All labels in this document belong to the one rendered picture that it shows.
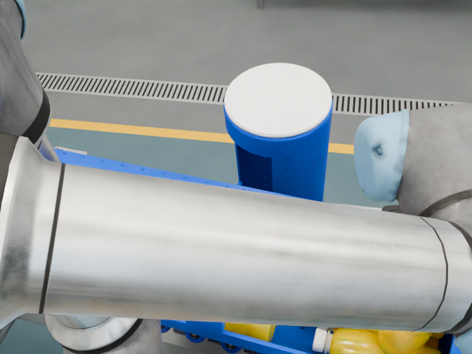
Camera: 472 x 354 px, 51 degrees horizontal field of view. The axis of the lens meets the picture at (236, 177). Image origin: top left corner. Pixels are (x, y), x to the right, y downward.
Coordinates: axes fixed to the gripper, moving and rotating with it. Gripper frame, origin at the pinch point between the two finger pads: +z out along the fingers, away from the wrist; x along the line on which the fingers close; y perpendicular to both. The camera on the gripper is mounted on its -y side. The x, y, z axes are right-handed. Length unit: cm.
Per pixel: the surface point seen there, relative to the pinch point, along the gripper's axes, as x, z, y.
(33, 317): -8, 44, -78
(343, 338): -2.2, 20.8, -9.3
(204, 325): -8.0, 16.6, -32.0
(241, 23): 232, 129, -105
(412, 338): -3.6, 10.3, 0.0
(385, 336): -2.3, 15.2, -3.3
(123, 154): 107, 129, -132
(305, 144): 48, 29, -26
